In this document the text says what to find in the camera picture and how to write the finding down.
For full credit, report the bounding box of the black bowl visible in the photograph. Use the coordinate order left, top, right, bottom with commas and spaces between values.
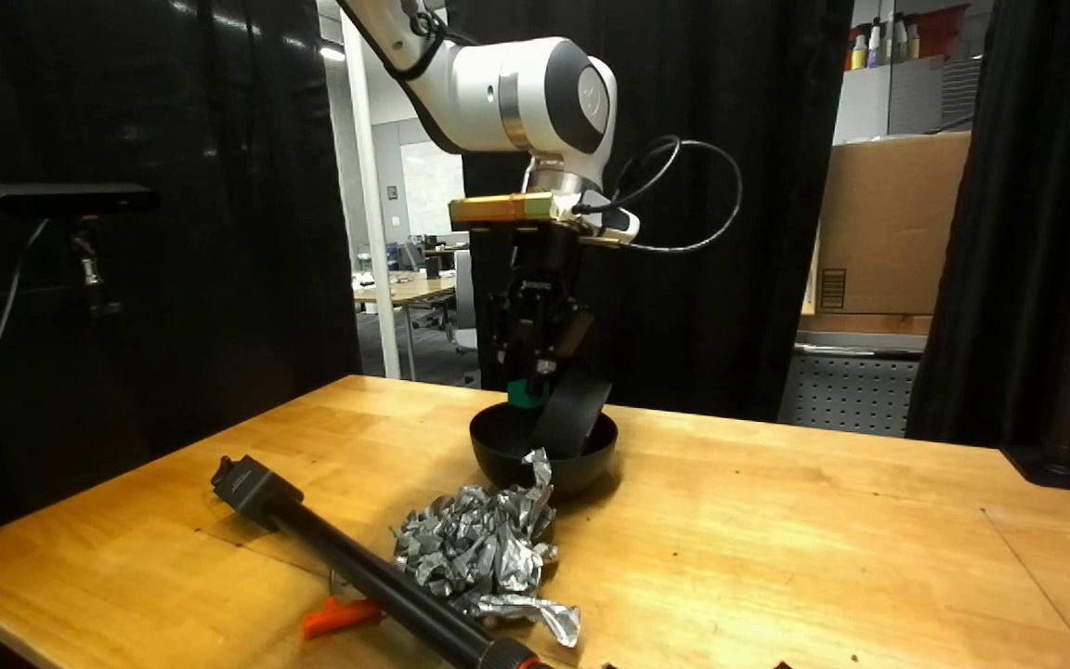
469, 397, 625, 503

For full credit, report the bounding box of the small orange tool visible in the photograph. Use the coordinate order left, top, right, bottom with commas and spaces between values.
297, 600, 385, 645

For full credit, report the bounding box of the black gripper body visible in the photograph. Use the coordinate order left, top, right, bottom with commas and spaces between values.
500, 232, 586, 327

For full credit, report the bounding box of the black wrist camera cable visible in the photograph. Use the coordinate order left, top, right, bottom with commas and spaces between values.
577, 132, 747, 262

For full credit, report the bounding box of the glossy black wall panel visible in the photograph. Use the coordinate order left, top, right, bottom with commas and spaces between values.
0, 0, 363, 550

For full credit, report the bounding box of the black stand base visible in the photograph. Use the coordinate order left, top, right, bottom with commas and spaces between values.
1004, 441, 1070, 497

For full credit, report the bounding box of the brown cardboard box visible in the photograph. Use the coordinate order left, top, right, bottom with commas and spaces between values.
807, 125, 975, 324

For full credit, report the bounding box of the red box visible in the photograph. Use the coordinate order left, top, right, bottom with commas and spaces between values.
919, 3, 975, 64

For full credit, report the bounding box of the white shelf unit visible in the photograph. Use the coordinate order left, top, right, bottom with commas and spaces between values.
829, 0, 978, 145

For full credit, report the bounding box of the grey gaffer tape roll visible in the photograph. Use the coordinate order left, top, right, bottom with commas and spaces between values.
530, 368, 617, 462

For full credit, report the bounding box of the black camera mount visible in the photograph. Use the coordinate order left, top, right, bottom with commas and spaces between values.
62, 217, 119, 319

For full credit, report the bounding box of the black tool with red handle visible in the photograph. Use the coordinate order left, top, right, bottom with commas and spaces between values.
209, 454, 552, 669

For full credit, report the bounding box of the background wooden desk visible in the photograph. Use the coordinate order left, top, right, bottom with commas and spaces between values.
351, 272, 464, 382

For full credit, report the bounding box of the black stereo camera bar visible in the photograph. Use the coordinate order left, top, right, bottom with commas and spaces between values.
0, 179, 156, 223

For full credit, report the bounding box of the crumpled silver foil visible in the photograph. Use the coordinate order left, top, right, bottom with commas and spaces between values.
390, 446, 586, 652

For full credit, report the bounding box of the yellow green taped wrist camera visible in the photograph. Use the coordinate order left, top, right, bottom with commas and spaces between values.
447, 187, 645, 251

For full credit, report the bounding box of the grey perforated panel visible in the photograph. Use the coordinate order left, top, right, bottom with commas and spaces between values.
778, 350, 924, 440

